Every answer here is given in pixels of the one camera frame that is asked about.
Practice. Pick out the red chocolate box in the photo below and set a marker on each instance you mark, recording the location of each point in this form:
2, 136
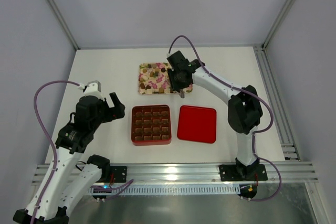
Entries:
151, 125

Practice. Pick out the black mounting plate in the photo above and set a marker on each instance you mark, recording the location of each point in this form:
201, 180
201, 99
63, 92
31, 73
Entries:
229, 173
118, 174

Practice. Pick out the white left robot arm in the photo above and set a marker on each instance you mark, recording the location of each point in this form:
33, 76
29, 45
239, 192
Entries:
56, 199

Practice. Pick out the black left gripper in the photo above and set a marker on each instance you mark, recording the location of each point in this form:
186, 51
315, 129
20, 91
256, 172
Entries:
111, 110

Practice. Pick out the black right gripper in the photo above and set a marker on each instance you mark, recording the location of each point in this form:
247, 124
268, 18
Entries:
177, 87

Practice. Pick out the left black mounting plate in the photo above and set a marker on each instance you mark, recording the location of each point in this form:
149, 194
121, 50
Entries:
118, 174

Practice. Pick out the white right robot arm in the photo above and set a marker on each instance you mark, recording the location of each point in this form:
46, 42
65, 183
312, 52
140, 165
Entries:
244, 110

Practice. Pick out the aluminium front rail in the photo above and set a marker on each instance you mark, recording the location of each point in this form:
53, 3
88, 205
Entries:
197, 173

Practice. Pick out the aluminium frame post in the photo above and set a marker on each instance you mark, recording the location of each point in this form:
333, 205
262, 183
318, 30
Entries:
62, 22
286, 7

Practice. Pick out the red box lid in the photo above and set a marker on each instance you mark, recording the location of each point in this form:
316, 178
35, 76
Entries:
197, 124

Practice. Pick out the white slotted cable duct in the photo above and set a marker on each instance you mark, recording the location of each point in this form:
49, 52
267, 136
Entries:
174, 190

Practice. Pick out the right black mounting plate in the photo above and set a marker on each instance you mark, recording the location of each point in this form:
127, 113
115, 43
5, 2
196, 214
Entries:
229, 173

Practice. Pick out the left aluminium frame post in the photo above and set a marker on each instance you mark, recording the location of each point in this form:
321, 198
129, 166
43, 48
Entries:
62, 22

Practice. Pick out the right aluminium frame post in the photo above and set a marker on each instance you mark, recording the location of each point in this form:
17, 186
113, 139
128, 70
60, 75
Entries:
286, 7

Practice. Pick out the right aluminium side rail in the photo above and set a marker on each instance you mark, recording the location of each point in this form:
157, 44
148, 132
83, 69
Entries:
281, 121

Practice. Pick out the floral tray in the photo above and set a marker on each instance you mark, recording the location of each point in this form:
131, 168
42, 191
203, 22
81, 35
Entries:
153, 79

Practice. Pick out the metal tweezers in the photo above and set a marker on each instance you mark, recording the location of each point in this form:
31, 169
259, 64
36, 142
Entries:
182, 94

